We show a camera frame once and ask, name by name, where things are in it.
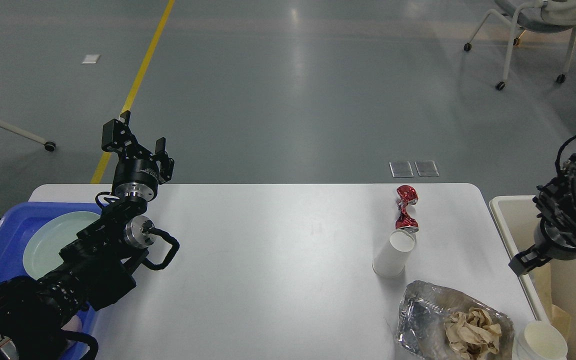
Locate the left floor outlet plate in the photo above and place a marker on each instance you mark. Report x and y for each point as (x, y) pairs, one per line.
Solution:
(401, 169)

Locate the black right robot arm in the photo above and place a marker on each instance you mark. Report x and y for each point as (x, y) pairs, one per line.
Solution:
(556, 200)

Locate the grey office chair right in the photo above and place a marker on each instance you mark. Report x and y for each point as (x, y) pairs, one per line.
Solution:
(537, 16)

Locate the crushed red can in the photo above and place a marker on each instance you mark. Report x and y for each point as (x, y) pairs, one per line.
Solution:
(407, 197)

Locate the small beige cup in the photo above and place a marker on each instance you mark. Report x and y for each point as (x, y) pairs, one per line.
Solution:
(392, 257)

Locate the light green plate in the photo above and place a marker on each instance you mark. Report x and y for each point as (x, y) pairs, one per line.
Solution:
(41, 254)

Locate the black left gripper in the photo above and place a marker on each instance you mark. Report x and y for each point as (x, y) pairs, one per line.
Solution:
(137, 177)

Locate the silver foil tray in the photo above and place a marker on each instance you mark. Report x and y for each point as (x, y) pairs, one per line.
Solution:
(423, 312)

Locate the brown paper bag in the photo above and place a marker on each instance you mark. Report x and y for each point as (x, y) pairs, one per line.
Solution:
(558, 318)

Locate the floor outlet plate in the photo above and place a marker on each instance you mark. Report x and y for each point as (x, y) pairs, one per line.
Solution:
(401, 169)
(427, 168)

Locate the crumpled brown paper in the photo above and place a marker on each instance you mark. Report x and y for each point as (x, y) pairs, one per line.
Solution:
(473, 335)

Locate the beige plastic bin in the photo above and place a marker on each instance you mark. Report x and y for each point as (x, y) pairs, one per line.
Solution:
(516, 220)

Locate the right floor outlet plate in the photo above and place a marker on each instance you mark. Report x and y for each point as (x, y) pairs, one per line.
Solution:
(427, 168)

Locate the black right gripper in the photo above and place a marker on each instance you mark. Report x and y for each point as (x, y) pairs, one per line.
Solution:
(549, 242)

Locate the blue plastic tray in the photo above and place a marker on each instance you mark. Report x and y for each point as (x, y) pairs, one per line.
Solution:
(32, 312)

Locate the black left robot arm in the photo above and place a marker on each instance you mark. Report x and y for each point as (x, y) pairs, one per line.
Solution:
(122, 240)

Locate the white paper bowl cup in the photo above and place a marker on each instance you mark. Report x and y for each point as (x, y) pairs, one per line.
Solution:
(539, 341)

